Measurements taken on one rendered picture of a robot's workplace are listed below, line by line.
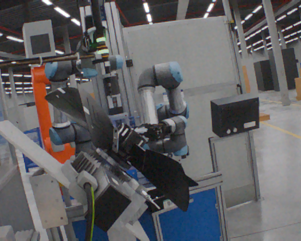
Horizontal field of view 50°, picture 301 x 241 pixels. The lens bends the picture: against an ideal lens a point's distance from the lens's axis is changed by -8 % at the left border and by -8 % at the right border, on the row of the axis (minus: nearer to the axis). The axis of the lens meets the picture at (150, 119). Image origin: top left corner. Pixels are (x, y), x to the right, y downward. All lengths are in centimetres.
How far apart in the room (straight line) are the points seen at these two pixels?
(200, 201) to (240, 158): 173
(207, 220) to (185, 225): 14
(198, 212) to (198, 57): 186
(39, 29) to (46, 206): 441
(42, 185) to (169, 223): 90
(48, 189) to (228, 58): 266
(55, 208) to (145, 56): 226
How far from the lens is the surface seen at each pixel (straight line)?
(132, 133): 126
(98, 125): 108
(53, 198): 125
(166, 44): 334
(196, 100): 338
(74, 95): 141
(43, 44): 542
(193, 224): 197
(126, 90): 234
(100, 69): 137
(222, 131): 189
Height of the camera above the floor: 137
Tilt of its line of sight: 5 degrees down
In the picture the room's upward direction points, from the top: 11 degrees counter-clockwise
